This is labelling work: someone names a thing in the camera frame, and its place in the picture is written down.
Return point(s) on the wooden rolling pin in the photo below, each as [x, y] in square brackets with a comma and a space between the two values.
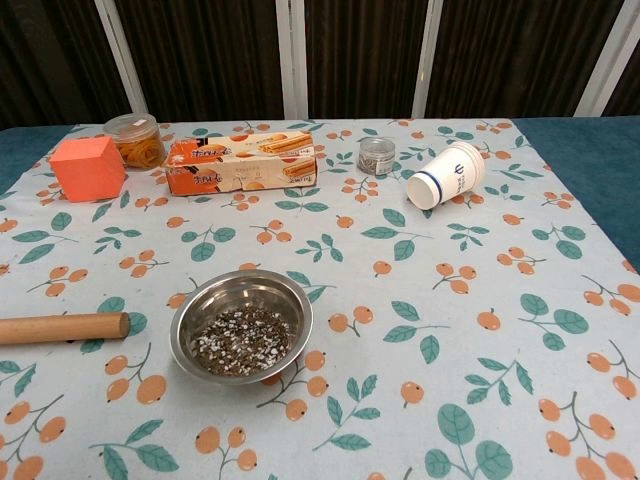
[60, 327]

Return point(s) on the stainless steel bowl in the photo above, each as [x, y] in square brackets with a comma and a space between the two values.
[240, 292]

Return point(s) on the brown and white mixed grains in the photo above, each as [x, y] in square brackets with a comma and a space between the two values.
[240, 342]

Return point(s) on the floral fruit print tablecloth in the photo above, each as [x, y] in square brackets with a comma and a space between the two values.
[400, 280]

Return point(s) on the small clear jar of pins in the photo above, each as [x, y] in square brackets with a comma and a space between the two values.
[376, 157]

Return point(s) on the orange biscuit roll box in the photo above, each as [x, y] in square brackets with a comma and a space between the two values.
[235, 172]

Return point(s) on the white paper cup blue logo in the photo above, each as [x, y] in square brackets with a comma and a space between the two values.
[455, 172]

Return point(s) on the clear jar of rubber bands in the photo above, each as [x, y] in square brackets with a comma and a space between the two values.
[142, 147]

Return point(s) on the dark pleated curtain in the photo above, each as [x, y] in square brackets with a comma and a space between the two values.
[210, 55]

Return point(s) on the orange cube block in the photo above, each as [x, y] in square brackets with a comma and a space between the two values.
[87, 170]

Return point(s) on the white frame post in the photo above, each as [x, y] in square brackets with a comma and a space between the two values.
[122, 55]
[291, 55]
[427, 55]
[607, 55]

